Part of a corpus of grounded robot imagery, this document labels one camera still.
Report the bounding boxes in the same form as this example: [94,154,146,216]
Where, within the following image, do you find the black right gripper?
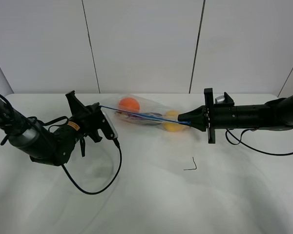
[178,88,234,143]

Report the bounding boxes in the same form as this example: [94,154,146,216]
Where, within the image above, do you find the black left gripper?
[65,91,103,157]

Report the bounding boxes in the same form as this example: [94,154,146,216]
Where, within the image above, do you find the clear zip bag blue zipper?
[100,94,189,133]

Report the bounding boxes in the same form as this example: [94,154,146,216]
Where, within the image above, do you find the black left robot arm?
[0,91,116,166]

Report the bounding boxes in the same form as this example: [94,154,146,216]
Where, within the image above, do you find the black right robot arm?
[178,88,293,144]

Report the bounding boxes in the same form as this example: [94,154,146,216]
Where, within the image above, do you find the yellow pear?
[163,110,187,132]

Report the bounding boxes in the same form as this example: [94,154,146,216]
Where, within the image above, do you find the orange fruit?
[118,97,140,113]

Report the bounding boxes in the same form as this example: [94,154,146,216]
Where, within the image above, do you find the purple eggplant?
[115,111,163,126]

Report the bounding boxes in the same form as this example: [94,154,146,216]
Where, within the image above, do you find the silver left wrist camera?
[101,111,118,140]

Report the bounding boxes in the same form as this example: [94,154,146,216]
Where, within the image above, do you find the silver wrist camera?
[215,95,227,104]
[101,111,118,140]

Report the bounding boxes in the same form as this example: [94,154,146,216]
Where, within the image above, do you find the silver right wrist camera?
[215,95,227,104]

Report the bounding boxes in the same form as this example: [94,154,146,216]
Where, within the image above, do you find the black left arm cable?
[0,80,123,195]

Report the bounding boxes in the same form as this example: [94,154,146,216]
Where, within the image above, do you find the small black bent wire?
[183,156,197,171]

